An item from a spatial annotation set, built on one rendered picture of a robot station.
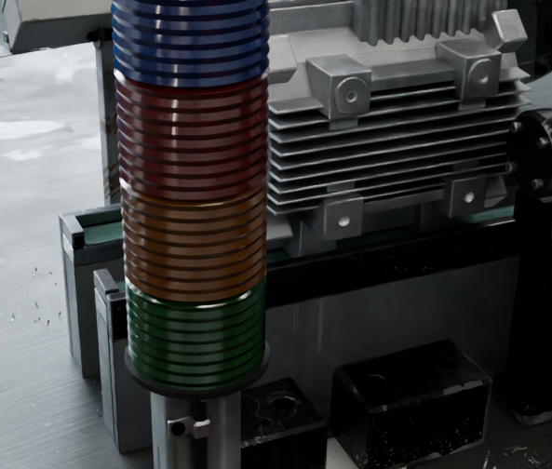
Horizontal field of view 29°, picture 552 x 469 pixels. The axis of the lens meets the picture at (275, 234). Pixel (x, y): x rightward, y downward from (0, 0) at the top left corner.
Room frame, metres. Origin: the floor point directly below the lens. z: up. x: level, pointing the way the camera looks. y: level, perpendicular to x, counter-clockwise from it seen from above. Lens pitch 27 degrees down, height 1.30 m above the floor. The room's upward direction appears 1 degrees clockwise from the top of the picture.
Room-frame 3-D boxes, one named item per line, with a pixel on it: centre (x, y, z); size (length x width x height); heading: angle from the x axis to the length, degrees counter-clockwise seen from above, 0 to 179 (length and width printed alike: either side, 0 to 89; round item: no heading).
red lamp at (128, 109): (0.40, 0.03, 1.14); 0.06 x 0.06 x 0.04
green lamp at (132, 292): (0.40, 0.03, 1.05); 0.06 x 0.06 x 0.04
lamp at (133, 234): (0.40, 0.03, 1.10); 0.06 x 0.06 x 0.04
